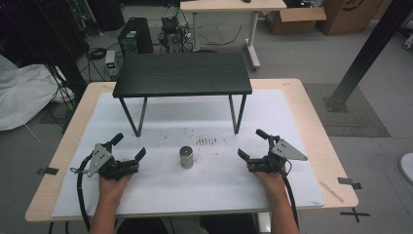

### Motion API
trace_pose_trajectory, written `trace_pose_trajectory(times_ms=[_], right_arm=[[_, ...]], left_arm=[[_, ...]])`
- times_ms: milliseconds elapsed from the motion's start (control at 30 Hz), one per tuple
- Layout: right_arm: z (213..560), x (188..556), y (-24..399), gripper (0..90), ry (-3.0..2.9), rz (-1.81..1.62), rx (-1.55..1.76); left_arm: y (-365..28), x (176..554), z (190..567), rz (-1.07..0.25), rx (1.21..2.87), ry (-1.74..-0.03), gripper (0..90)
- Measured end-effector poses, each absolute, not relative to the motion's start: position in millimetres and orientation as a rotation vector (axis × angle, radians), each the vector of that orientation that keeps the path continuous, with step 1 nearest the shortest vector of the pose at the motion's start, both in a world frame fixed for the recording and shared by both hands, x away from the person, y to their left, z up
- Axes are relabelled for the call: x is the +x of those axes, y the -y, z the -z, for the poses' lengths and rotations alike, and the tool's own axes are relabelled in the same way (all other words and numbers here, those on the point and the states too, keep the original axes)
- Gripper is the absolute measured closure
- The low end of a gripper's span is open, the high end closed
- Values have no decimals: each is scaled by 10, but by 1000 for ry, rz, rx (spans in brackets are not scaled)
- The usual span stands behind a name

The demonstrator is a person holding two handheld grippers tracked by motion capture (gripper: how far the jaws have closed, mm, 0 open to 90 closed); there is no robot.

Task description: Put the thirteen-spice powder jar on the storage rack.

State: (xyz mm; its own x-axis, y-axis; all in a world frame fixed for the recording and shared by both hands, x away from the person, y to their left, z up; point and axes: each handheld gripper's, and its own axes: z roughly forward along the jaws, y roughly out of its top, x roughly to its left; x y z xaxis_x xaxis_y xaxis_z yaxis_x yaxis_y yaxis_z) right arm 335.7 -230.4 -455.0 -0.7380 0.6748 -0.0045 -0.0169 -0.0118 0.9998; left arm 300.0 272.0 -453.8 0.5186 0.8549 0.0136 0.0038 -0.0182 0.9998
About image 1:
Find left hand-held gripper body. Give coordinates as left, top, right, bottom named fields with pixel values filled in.
left=86, top=141, right=140, bottom=181

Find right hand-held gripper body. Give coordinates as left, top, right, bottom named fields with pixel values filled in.
left=246, top=135, right=309, bottom=175

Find silver metal cylinder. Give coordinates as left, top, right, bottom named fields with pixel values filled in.
left=179, top=145, right=195, bottom=170

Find person's left hand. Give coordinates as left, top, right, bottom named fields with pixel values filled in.
left=97, top=173, right=133, bottom=207

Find person's right hand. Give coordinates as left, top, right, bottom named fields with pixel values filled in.
left=253, top=171, right=288, bottom=200

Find white foam mat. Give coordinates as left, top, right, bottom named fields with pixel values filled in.
left=51, top=88, right=325, bottom=219

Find light wooden table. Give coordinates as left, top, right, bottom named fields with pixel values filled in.
left=24, top=77, right=359, bottom=223

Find black tape strip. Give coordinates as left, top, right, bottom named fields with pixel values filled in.
left=36, top=166, right=60, bottom=176
left=337, top=176, right=362, bottom=190

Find small power supply unit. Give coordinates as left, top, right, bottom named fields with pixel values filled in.
left=104, top=50, right=118, bottom=78

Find person's dark trousers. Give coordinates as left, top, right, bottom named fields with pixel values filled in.
left=116, top=214, right=260, bottom=234

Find black shelf table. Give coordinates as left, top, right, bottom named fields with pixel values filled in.
left=112, top=52, right=253, bottom=138

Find grey floor mat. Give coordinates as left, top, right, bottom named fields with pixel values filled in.
left=303, top=82, right=392, bottom=138

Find white cloth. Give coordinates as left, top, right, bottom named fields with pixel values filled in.
left=0, top=54, right=75, bottom=132

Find black computer tower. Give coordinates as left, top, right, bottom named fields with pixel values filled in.
left=117, top=17, right=155, bottom=56

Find open cardboard box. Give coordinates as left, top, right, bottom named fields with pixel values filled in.
left=261, top=7, right=327, bottom=36

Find open electronics rack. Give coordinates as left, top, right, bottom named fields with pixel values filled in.
left=158, top=15, right=187, bottom=55

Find white desk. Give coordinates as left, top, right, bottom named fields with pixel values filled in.
left=179, top=0, right=288, bottom=71

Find white round object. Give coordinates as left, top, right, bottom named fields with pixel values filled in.
left=398, top=152, right=413, bottom=185

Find large cardboard box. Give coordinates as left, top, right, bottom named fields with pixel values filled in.
left=316, top=0, right=386, bottom=37

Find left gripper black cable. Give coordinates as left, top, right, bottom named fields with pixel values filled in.
left=69, top=153, right=94, bottom=232

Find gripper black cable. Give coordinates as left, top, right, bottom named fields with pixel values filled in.
left=280, top=160, right=300, bottom=230
left=69, top=153, right=94, bottom=232

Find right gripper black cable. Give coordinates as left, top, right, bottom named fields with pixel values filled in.
left=280, top=160, right=300, bottom=230

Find black metal stand post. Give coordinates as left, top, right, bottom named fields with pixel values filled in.
left=321, top=0, right=413, bottom=114

